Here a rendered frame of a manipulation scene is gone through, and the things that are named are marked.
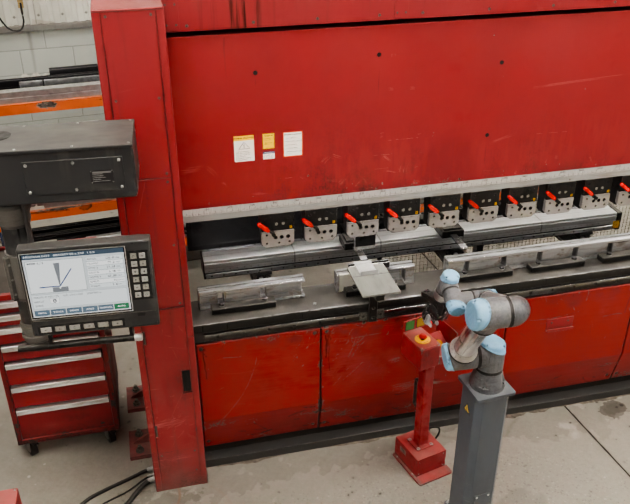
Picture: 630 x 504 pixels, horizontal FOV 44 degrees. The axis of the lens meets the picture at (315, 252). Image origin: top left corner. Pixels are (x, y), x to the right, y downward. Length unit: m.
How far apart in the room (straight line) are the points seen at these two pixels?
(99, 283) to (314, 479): 1.70
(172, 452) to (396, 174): 1.68
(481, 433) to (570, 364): 1.12
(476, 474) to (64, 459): 2.08
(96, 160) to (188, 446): 1.69
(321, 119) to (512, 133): 0.91
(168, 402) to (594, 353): 2.28
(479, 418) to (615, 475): 1.09
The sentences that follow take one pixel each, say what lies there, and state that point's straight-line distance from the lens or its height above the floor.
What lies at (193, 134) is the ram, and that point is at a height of 1.74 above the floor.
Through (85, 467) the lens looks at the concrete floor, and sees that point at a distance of 4.26.
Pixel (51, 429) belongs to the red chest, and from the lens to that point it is 4.23.
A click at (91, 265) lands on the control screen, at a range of 2.82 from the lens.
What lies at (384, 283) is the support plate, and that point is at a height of 1.00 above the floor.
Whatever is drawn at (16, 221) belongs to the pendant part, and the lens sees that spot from 2.90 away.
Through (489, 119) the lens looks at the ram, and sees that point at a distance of 3.63.
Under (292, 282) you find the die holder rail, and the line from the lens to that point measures 3.67.
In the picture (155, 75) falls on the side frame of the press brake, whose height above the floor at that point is 2.06.
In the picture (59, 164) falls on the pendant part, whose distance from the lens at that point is 2.69.
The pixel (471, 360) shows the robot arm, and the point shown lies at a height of 0.98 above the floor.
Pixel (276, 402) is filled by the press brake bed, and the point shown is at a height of 0.36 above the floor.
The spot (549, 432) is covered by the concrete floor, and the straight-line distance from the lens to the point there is 4.46.
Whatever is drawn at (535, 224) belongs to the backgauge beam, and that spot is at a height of 0.97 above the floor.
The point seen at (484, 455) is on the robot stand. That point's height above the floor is 0.44.
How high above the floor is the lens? 2.88
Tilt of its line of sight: 29 degrees down
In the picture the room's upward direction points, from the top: straight up
